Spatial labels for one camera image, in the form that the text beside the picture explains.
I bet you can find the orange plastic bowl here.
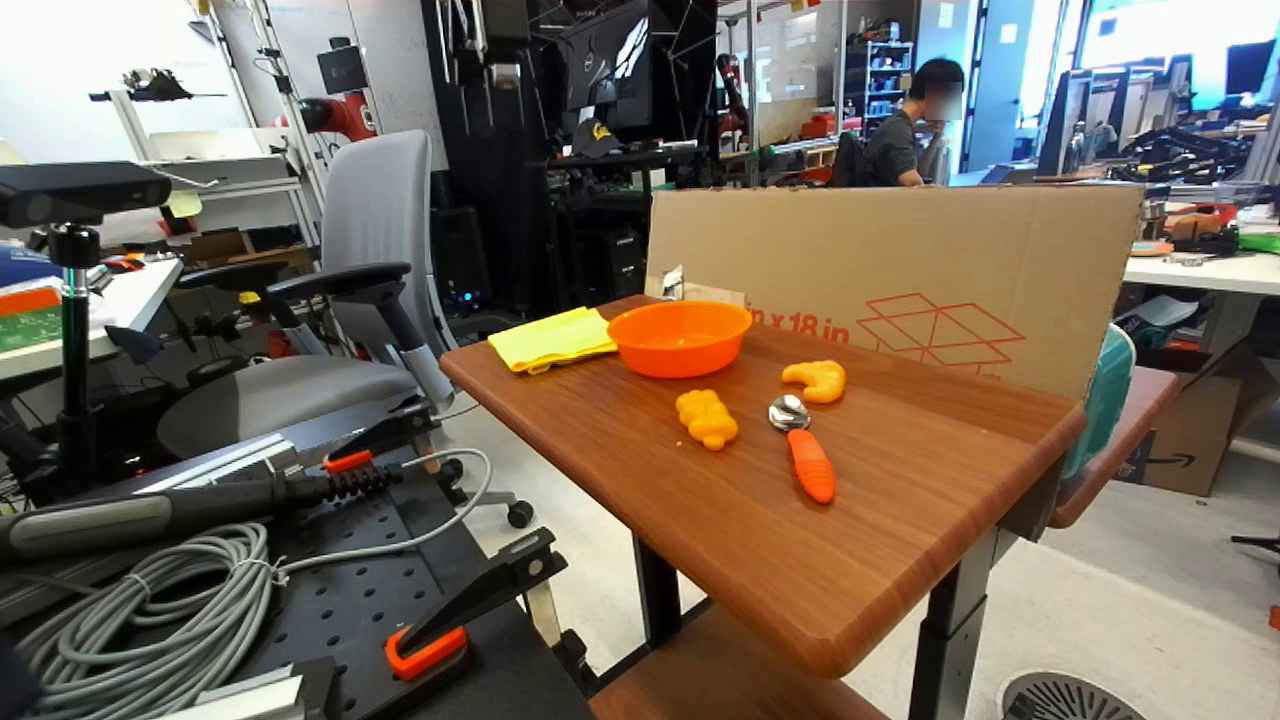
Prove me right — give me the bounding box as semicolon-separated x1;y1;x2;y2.
607;300;754;380

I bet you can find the orange bumpy toy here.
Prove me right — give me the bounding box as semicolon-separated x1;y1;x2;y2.
675;388;740;452

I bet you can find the yellow cloth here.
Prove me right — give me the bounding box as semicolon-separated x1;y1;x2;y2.
487;306;619;376

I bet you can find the orange croissant toy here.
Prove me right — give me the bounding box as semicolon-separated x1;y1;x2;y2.
781;359;848;406

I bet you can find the black cap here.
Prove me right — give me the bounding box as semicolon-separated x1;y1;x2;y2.
573;118;626;160

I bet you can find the cardboard sheet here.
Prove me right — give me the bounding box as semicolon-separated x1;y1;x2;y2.
644;184;1145;404

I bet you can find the monitor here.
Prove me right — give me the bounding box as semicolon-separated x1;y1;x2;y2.
556;0;656;141

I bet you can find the grey office chair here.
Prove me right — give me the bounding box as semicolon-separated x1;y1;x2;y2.
156;129;535;530

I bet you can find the black orange clamp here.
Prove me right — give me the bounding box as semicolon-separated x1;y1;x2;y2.
0;400;465;561
384;527;569;682

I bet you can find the person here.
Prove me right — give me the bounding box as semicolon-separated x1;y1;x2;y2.
864;57;967;189

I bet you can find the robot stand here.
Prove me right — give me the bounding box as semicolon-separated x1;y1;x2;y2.
0;420;597;720

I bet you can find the teal chair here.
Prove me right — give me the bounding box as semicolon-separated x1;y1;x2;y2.
1062;322;1138;480

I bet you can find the floor fan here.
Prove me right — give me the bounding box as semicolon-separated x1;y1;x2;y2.
996;670;1151;720

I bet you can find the cardboard box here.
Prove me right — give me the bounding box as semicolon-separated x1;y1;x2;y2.
1112;335;1280;498

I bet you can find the white desk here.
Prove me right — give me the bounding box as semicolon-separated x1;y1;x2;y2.
0;256;185;383

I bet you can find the white table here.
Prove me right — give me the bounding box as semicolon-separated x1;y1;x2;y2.
1122;250;1280;297

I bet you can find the spoon with orange handle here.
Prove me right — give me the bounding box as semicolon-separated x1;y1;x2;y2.
768;393;837;506

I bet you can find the coil of grey cable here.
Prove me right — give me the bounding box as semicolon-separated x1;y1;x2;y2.
16;448;495;720

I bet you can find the camera on mount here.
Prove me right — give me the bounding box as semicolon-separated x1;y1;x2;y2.
0;161;173;504

